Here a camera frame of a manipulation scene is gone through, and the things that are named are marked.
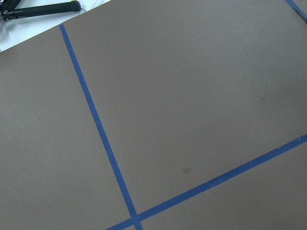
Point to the black handheld tool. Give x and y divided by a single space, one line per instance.
9 10

